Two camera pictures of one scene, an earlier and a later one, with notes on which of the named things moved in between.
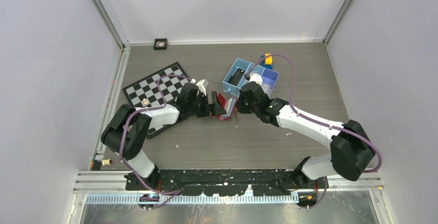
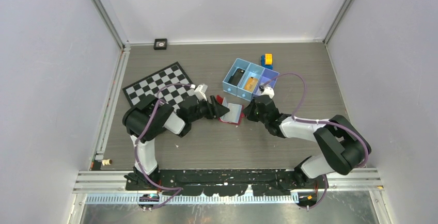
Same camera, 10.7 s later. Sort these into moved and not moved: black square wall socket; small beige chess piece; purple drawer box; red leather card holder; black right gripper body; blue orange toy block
Moved: black right gripper body; red leather card holder
Not moved: purple drawer box; blue orange toy block; small beige chess piece; black square wall socket
